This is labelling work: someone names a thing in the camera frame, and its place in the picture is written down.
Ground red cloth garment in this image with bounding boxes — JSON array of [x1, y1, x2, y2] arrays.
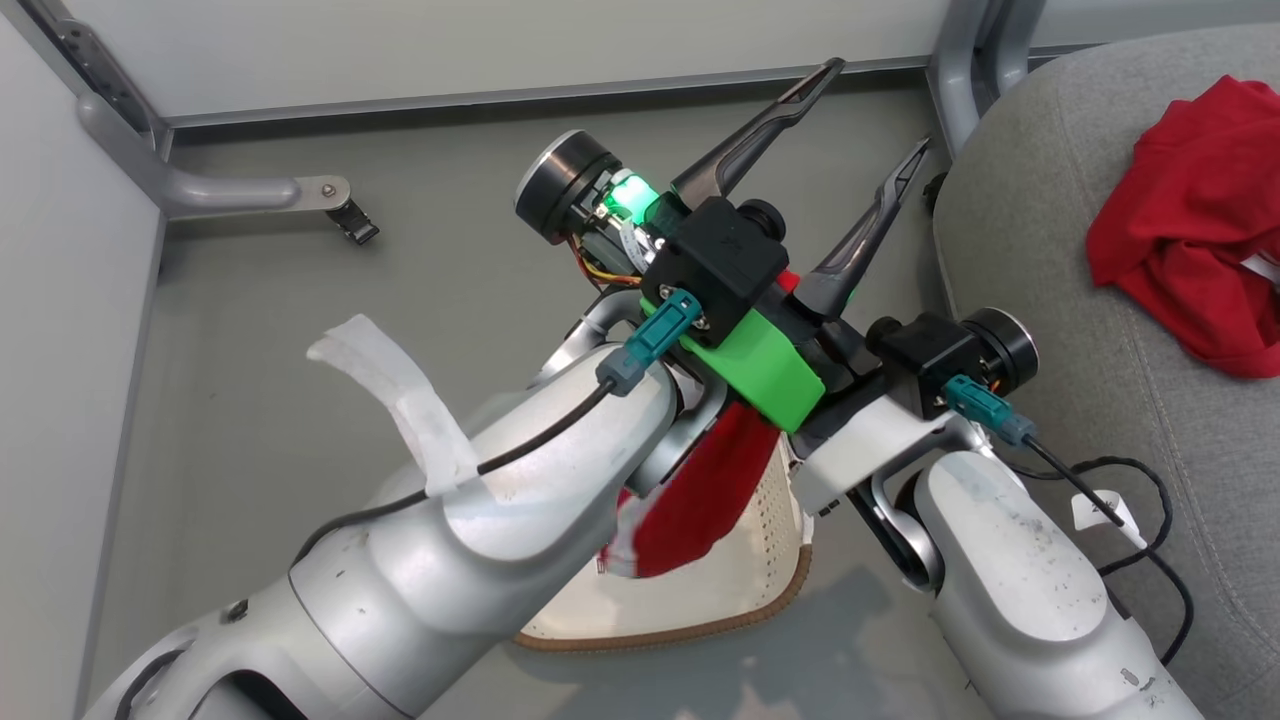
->
[[1087, 75, 1280, 379], [600, 400, 781, 579]]

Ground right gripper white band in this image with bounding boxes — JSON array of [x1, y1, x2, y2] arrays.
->
[[790, 308, 1039, 516]]

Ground white cable tag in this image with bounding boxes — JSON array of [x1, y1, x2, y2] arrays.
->
[[1070, 488, 1146, 549]]

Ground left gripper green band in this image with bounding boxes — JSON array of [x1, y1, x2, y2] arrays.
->
[[515, 58, 932, 434]]

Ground teal left cable connector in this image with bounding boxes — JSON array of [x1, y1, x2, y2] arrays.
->
[[597, 288, 703, 398]]

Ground teal cable connector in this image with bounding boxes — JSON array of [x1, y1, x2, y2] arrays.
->
[[597, 288, 703, 398], [943, 375, 1039, 448]]

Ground grey metal frame leg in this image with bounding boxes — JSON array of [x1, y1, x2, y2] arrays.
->
[[925, 0, 1046, 156], [20, 0, 353, 223]]

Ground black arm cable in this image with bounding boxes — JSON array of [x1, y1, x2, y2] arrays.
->
[[995, 430, 1196, 666], [290, 375, 621, 566]]

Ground teal right cable connector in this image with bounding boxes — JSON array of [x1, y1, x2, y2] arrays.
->
[[943, 375, 1039, 448]]

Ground translucent white tape strip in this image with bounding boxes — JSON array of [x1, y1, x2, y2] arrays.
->
[[305, 315, 483, 498]]

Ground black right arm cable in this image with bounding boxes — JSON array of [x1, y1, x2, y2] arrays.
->
[[995, 430, 1196, 666]]

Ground black frame foot clamp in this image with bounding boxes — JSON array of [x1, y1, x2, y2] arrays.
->
[[325, 195, 381, 246]]

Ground grey fabric sofa seat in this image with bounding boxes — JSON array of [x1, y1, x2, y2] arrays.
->
[[930, 25, 1280, 720]]

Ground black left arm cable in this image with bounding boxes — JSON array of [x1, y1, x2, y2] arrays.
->
[[290, 375, 621, 566]]

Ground white perforated laundry basket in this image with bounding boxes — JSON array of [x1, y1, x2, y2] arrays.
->
[[515, 430, 813, 653]]

